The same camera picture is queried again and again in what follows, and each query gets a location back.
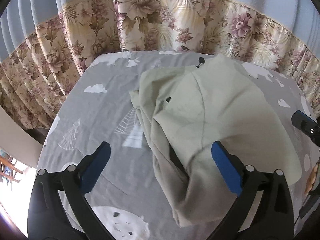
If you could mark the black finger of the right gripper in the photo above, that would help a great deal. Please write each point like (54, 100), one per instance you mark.
(306, 125)

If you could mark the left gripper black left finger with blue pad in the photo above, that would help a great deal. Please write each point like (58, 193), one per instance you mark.
(47, 218)

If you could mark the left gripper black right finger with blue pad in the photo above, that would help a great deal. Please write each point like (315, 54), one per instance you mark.
(274, 218)

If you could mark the pale green garment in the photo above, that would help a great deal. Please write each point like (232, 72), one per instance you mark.
(183, 110)

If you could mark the wooden chair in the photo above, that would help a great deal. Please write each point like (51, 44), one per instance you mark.
(8, 169)

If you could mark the grey patterned bed sheet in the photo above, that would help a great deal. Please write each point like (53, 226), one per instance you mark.
(127, 198)

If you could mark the floral curtain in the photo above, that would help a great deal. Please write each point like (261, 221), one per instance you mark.
(46, 45)

